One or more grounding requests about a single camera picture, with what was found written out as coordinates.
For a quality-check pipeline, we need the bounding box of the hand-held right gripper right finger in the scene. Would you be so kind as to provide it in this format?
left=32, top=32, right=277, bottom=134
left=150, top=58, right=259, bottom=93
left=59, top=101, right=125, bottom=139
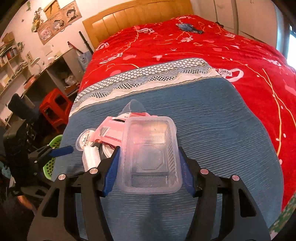
left=179, top=147, right=271, bottom=241

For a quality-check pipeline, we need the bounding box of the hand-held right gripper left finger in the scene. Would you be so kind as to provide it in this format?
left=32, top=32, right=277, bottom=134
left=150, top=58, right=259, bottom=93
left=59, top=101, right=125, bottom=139
left=27, top=146, right=121, bottom=241

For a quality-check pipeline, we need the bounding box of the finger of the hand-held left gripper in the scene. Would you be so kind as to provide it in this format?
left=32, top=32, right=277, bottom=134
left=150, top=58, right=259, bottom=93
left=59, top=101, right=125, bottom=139
left=29, top=145, right=74, bottom=173

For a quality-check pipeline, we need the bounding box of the green plastic basket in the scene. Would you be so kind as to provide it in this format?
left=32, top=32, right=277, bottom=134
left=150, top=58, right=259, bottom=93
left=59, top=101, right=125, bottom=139
left=43, top=134, right=63, bottom=180

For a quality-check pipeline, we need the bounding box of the clear rectangular plastic tray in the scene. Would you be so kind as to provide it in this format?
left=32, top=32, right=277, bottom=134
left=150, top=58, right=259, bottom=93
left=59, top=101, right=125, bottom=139
left=118, top=116, right=183, bottom=194

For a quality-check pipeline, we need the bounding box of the white plastic bottle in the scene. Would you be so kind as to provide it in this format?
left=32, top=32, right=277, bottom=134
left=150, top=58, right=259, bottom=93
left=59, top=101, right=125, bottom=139
left=82, top=146, right=102, bottom=172

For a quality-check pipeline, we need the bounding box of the pink snack packet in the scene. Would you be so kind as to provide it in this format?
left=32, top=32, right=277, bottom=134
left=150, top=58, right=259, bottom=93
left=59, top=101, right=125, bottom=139
left=94, top=112, right=151, bottom=151

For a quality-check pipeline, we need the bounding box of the black office chair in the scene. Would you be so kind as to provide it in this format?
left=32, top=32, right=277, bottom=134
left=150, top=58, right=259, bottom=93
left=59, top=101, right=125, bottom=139
left=8, top=93, right=36, bottom=116

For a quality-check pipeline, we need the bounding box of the red plastic stool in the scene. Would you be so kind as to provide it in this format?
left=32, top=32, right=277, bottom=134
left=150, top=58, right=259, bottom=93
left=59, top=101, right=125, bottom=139
left=39, top=88, right=74, bottom=133

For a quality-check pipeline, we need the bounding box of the blue blanket with patterned border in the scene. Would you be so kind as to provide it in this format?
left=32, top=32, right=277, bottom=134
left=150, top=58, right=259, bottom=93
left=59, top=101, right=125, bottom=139
left=52, top=58, right=285, bottom=241

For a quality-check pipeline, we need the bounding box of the clear plastic bag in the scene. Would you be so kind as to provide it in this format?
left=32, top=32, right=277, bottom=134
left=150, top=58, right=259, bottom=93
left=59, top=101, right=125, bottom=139
left=65, top=74, right=78, bottom=87

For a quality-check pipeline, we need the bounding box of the clear plastic wrapper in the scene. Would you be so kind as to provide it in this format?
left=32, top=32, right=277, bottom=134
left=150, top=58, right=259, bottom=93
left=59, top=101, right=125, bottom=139
left=125, top=100, right=147, bottom=116

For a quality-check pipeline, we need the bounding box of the white desk lamp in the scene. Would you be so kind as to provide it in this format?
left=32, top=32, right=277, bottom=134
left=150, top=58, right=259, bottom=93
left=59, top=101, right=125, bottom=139
left=30, top=57, right=43, bottom=73

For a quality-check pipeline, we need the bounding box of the grey desk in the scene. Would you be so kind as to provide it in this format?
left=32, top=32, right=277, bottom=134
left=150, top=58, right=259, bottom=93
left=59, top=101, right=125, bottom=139
left=21, top=47, right=82, bottom=98

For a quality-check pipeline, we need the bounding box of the blue paper bag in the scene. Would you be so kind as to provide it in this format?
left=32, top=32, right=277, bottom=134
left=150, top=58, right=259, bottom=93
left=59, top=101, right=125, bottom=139
left=77, top=51, right=93, bottom=72

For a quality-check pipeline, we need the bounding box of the red stick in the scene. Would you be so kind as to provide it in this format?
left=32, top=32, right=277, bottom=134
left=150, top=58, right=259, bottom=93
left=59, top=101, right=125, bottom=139
left=68, top=41, right=83, bottom=54

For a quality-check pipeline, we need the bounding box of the green floral bedsheet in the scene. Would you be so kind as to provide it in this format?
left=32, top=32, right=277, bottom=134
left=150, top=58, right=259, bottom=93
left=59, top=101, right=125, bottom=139
left=269, top=194, right=296, bottom=235

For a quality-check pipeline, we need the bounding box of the black stick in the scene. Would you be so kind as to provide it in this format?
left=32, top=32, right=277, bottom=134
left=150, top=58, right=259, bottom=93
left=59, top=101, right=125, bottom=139
left=79, top=31, right=94, bottom=53

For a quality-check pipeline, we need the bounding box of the red printed blanket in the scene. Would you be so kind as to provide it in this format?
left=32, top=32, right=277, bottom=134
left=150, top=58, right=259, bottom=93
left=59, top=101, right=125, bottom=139
left=80, top=15, right=296, bottom=212

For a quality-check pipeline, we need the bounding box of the wooden headboard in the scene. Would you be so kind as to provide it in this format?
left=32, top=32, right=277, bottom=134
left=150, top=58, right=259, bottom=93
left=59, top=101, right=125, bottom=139
left=83, top=0, right=194, bottom=49

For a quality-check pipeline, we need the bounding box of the blue cloth toy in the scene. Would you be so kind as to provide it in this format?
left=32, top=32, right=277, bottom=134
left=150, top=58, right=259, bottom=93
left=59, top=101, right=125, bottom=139
left=175, top=23, right=205, bottom=35

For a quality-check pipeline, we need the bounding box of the white wardrobe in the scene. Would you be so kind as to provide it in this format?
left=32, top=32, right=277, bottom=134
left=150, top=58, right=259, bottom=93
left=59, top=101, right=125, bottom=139
left=192, top=0, right=281, bottom=47

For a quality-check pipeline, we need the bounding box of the wooden wall shelf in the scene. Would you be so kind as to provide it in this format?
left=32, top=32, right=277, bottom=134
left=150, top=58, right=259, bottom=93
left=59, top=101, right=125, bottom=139
left=0, top=32, right=30, bottom=94

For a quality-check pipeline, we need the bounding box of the cartoon wall poster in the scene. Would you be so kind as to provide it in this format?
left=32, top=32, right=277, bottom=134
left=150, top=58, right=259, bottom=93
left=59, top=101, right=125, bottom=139
left=61, top=1, right=82, bottom=23
left=38, top=24, right=55, bottom=45
left=50, top=17, right=68, bottom=33
left=44, top=0, right=62, bottom=19

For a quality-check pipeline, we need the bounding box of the cartoon wall sticker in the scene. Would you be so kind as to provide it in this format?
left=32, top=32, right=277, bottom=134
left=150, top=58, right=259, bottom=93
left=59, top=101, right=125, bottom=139
left=31, top=7, right=45, bottom=32

